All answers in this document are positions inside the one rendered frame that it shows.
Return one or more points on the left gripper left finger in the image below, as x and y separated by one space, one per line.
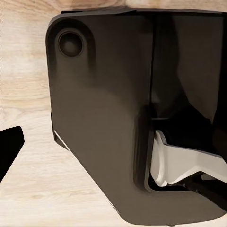
11 142

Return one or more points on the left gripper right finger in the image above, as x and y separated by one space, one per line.
219 140

